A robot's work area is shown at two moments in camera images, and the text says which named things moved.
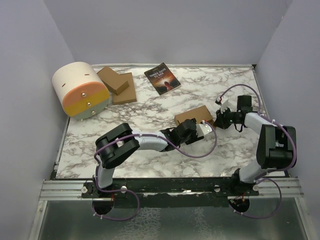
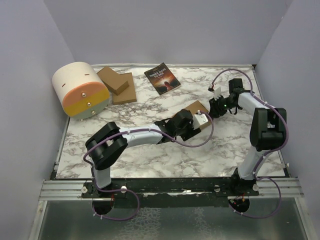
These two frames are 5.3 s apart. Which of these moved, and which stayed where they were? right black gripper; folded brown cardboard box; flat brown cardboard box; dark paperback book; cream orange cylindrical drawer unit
Moved: right black gripper
Stayed: folded brown cardboard box; dark paperback book; flat brown cardboard box; cream orange cylindrical drawer unit
